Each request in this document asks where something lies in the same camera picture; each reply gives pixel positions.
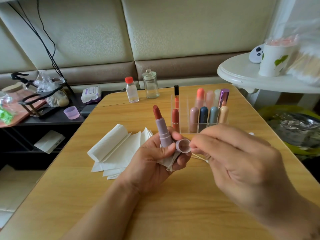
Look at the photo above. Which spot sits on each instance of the person's left hand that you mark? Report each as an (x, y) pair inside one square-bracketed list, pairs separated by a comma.
[(145, 170)]

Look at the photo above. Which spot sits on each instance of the person's right hand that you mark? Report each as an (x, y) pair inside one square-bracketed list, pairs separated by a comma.
[(250, 175)]

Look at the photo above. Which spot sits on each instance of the white tissue sheet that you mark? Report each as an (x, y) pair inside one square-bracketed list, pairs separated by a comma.
[(169, 160)]

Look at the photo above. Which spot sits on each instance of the stack of white tissues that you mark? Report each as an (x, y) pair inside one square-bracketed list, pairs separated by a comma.
[(117, 152)]

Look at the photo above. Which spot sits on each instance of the mauve lipstick cap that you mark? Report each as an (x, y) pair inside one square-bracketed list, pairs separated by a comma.
[(183, 146)]

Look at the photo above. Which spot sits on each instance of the red lipstick mauve tube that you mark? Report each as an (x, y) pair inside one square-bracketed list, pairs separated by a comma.
[(162, 128)]

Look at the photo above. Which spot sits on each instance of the thin wooden cotton swab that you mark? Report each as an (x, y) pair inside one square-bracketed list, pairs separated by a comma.
[(200, 157)]

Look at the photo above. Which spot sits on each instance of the red lipstick pink tube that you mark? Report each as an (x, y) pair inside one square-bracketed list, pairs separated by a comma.
[(175, 119)]

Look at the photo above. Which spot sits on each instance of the clear acrylic lipstick organizer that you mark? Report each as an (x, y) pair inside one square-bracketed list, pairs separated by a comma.
[(207, 115)]

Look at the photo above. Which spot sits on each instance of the yellow-green bin with bag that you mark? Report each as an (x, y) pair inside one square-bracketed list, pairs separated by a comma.
[(295, 130)]

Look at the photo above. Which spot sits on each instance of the clear bottle red cap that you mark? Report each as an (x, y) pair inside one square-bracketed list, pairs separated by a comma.
[(132, 92)]

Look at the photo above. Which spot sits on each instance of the glass jar with lid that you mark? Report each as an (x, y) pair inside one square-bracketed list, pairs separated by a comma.
[(150, 86)]

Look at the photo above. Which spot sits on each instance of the wet wipes pack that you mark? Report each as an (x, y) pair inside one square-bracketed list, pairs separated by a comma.
[(91, 95)]

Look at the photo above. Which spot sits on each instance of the small purple plastic cup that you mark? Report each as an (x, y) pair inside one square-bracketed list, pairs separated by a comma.
[(71, 113)]

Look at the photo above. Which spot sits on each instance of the white power bank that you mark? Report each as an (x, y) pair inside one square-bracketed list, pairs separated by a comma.
[(49, 142)]

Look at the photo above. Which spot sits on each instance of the white round side table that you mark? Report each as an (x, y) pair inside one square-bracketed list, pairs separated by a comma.
[(240, 72)]

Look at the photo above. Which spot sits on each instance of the black low shelf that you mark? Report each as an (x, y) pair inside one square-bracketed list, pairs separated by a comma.
[(50, 122)]

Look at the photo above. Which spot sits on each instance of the white mug green leaf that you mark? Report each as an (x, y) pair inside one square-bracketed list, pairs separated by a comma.
[(275, 60)]

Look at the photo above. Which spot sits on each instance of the white panda figure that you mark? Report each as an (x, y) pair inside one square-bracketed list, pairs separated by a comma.
[(256, 54)]

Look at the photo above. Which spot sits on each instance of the crumpled clear plastic bag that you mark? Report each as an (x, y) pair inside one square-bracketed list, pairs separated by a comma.
[(47, 82)]

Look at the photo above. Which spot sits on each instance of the pink tray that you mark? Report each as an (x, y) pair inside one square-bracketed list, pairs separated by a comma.
[(17, 111)]

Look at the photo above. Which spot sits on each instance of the green plastic wrapper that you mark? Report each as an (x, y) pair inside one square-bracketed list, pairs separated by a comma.
[(5, 116)]

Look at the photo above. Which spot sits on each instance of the beige padded backrest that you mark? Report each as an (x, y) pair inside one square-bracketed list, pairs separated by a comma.
[(200, 25)]

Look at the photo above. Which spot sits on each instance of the jar with wooden lid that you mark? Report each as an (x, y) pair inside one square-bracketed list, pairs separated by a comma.
[(12, 88)]

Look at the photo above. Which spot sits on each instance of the black clip tool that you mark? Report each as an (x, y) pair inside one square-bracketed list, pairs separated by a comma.
[(19, 77)]

